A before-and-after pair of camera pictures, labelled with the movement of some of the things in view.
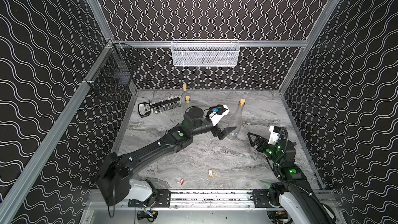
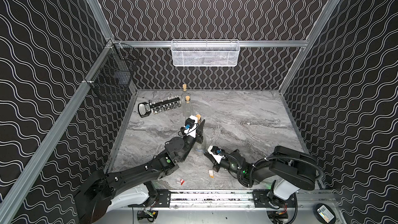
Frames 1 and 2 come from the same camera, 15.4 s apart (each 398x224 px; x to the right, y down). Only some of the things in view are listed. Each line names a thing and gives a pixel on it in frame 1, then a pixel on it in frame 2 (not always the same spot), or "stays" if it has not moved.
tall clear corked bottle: (236, 120) to (199, 149)
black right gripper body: (269, 151) to (224, 165)
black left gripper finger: (223, 134) to (199, 132)
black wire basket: (111, 78) stays
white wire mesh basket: (205, 52) stays
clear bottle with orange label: (187, 103) stays
